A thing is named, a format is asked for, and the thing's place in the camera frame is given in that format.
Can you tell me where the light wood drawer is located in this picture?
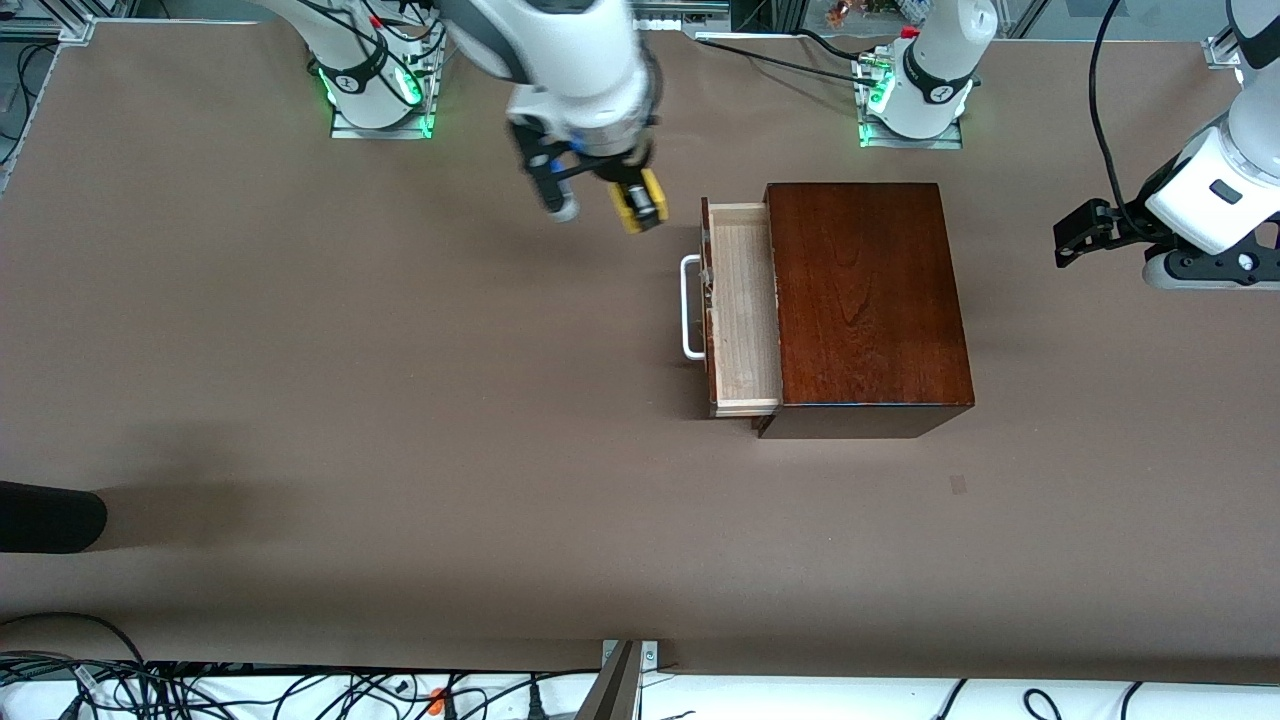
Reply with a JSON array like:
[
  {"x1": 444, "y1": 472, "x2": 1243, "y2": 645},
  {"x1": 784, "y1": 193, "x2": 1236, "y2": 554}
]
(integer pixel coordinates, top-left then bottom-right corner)
[{"x1": 700, "y1": 197, "x2": 784, "y2": 419}]

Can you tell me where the black cylinder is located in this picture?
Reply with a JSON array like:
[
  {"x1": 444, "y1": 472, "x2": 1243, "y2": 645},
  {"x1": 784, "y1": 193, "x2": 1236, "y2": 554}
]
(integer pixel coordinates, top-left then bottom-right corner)
[{"x1": 0, "y1": 480, "x2": 108, "y2": 554}]

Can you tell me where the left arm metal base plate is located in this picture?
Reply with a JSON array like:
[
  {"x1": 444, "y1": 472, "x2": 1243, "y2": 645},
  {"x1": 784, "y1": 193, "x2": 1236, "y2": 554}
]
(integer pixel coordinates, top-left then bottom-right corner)
[{"x1": 858, "y1": 118, "x2": 966, "y2": 151}]

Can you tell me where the thick black cable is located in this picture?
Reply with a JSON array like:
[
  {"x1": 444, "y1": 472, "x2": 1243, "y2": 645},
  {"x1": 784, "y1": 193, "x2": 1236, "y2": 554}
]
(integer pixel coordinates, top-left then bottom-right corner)
[{"x1": 0, "y1": 612, "x2": 151, "y2": 669}]

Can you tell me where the small metal bracket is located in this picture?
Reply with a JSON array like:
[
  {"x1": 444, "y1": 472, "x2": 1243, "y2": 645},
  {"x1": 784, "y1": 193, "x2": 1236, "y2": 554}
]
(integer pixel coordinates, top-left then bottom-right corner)
[{"x1": 601, "y1": 640, "x2": 661, "y2": 673}]

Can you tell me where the dark brown wooden cabinet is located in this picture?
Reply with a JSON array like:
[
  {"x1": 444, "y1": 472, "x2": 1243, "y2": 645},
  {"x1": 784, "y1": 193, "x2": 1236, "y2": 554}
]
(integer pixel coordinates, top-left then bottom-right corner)
[{"x1": 755, "y1": 182, "x2": 976, "y2": 440}]

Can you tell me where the white drawer handle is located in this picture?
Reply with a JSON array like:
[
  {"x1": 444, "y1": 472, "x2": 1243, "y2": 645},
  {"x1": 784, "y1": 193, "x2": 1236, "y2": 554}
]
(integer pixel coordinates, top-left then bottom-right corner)
[{"x1": 680, "y1": 254, "x2": 710, "y2": 362}]

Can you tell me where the dark diagonal bar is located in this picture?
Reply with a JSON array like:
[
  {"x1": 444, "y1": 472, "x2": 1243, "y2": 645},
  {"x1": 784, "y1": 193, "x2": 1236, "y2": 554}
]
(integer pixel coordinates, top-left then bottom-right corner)
[{"x1": 575, "y1": 640, "x2": 641, "y2": 720}]

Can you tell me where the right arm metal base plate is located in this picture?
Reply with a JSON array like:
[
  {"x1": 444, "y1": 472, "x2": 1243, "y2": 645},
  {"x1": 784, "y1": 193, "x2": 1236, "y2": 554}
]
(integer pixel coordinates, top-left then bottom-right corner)
[{"x1": 330, "y1": 95, "x2": 437, "y2": 141}]

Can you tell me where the yellow block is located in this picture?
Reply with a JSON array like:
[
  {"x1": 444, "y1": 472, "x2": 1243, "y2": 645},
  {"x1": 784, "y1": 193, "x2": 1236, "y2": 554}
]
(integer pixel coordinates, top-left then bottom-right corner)
[{"x1": 608, "y1": 167, "x2": 670, "y2": 236}]

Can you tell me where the grey device box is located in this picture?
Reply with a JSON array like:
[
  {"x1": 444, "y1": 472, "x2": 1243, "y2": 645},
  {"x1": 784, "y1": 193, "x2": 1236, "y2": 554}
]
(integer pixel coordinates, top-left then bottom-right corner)
[{"x1": 630, "y1": 0, "x2": 733, "y2": 33}]

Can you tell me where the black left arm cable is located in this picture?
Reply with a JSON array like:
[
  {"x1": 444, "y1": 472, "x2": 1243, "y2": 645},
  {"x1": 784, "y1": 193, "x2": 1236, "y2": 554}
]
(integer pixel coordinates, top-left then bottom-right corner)
[{"x1": 1088, "y1": 0, "x2": 1181, "y2": 236}]

